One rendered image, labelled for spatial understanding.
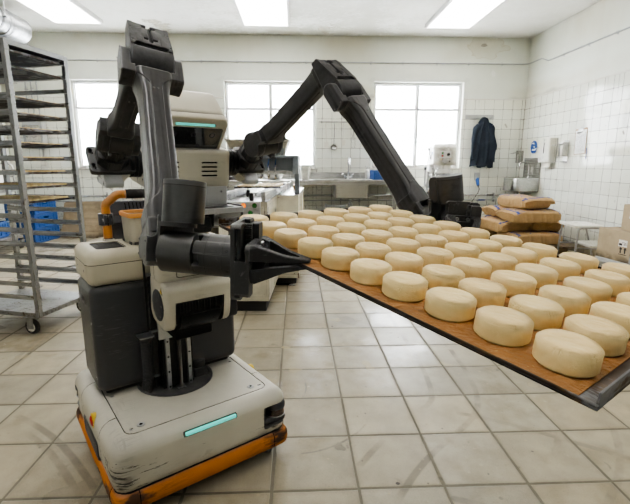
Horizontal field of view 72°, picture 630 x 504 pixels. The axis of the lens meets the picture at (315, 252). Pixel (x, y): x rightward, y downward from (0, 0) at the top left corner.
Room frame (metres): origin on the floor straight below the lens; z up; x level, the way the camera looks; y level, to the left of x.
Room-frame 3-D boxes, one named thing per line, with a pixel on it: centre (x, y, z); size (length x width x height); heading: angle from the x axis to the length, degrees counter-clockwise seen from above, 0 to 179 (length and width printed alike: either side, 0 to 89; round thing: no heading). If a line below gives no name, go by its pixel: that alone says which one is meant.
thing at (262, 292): (3.49, 0.51, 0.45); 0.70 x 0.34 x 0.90; 179
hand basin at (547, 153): (6.64, -3.14, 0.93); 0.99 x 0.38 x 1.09; 2
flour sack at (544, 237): (5.52, -2.78, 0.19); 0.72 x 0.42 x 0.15; 97
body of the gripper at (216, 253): (0.58, 0.12, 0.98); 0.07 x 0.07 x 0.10; 82
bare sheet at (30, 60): (2.99, 2.06, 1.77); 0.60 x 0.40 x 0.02; 77
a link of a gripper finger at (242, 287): (0.57, 0.05, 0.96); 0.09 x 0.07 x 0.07; 82
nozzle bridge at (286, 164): (4.00, 0.50, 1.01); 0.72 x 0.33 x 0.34; 89
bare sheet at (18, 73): (2.99, 2.06, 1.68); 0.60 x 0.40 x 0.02; 77
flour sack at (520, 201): (5.77, -2.77, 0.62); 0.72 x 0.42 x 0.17; 9
